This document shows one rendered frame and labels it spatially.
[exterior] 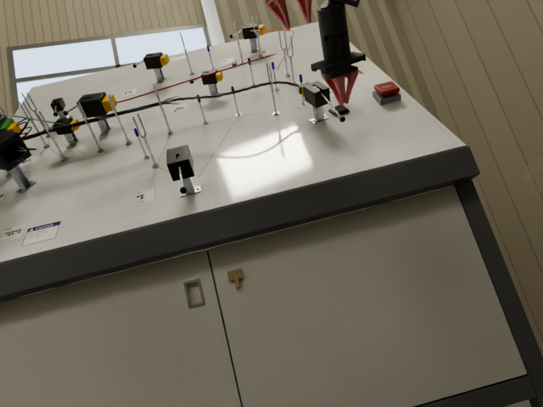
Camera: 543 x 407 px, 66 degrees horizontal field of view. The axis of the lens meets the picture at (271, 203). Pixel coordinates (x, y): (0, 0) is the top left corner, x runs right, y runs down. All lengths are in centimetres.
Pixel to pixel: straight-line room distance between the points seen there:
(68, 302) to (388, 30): 321
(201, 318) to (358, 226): 37
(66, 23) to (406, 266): 388
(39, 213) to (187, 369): 49
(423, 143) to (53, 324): 86
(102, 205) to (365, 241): 58
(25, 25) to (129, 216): 362
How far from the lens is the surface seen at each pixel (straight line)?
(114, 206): 99
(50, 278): 94
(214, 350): 88
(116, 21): 431
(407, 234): 93
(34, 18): 448
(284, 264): 88
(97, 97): 128
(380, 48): 357
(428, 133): 103
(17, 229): 108
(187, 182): 92
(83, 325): 95
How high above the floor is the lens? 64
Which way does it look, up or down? 14 degrees up
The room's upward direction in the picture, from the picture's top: 15 degrees counter-clockwise
